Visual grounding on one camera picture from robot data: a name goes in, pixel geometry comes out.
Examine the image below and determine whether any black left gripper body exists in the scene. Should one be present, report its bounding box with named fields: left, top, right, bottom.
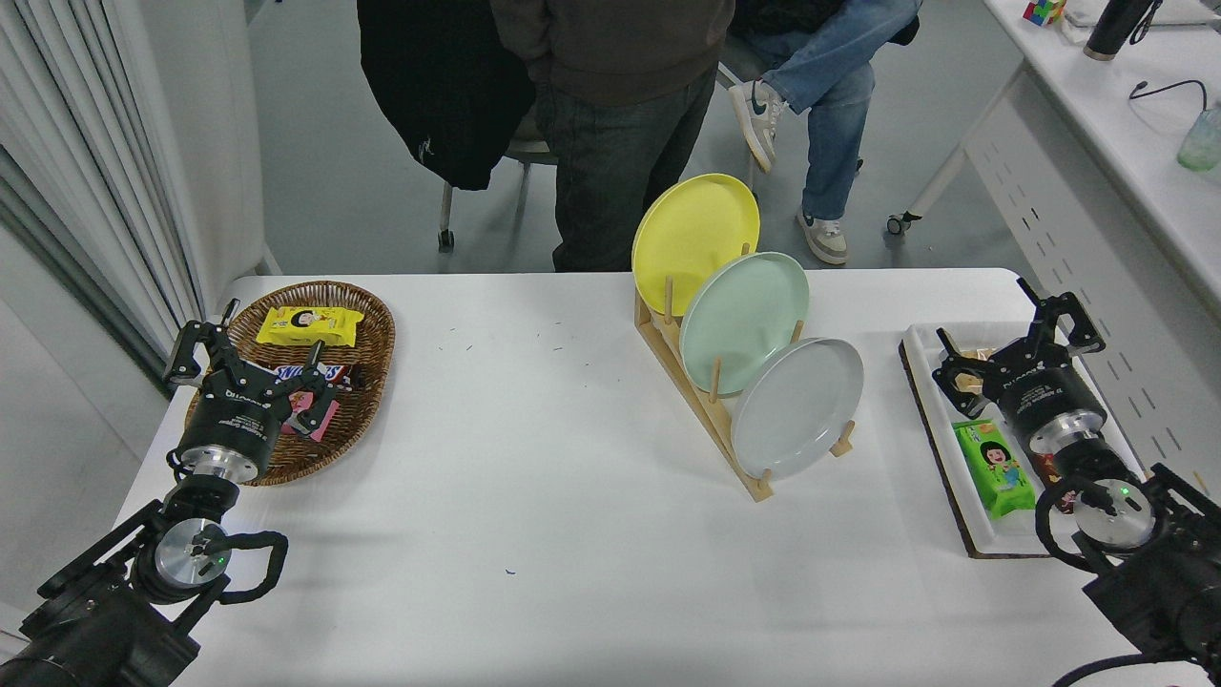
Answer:
left=177, top=375, right=290, bottom=466

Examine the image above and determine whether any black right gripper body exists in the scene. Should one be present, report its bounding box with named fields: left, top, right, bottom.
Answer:
left=983, top=343, right=1107, bottom=443

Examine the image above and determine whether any grey plate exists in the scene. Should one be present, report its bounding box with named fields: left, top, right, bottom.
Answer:
left=731, top=337, right=865, bottom=481

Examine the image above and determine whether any wooden plate rack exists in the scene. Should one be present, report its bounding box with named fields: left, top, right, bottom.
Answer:
left=634, top=243, right=857, bottom=503

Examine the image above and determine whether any mint green plate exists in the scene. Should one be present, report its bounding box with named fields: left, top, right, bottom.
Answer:
left=679, top=251, right=811, bottom=397

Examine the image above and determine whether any yellow plate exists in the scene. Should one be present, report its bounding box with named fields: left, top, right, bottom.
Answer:
left=631, top=173, right=762, bottom=318

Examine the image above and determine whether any tan peanut bar pack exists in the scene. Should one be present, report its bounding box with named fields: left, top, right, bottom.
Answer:
left=940, top=348, right=998, bottom=397

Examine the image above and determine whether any Snickers chocolate bar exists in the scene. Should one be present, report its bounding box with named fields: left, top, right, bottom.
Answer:
left=272, top=363, right=366, bottom=393

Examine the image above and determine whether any pink snack pack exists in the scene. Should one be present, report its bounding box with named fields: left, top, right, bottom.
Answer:
left=279, top=386, right=341, bottom=443

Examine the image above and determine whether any yellow snack pack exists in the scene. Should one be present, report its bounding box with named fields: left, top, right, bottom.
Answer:
left=255, top=305, right=366, bottom=348

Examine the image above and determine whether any brown wicker basket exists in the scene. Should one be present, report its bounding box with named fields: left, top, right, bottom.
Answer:
left=184, top=280, right=397, bottom=488

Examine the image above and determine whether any dark red snack bar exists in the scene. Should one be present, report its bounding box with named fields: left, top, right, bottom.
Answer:
left=1033, top=451, right=1077, bottom=514

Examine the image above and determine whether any green snack pack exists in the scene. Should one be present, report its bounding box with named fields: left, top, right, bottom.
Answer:
left=952, top=420, right=1038, bottom=521

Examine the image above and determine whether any white tray with dark base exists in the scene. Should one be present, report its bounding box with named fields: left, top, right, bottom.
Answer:
left=899, top=322, right=1146, bottom=560

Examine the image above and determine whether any white curtain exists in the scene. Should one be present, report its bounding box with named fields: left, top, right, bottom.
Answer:
left=0, top=0, right=206, bottom=383

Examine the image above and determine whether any white side table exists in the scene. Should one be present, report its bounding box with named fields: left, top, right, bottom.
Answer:
left=887, top=0, right=1221, bottom=478

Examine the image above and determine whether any grey metal chair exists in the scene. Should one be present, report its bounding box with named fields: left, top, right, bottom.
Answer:
left=437, top=114, right=564, bottom=254

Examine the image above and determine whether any black bottle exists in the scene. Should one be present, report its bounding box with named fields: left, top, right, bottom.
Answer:
left=1084, top=0, right=1163, bottom=62

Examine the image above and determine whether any seated person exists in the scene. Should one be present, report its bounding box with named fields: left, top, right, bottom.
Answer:
left=725, top=0, right=924, bottom=266

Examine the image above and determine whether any black jacket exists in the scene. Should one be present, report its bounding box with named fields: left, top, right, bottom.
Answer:
left=357, top=0, right=537, bottom=192

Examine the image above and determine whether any white flat device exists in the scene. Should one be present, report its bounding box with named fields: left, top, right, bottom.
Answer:
left=1064, top=0, right=1221, bottom=28

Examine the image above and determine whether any standing person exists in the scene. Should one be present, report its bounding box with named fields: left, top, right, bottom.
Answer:
left=491, top=0, right=735, bottom=273

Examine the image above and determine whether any black cable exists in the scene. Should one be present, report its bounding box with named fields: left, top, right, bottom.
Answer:
left=1129, top=79, right=1211, bottom=112

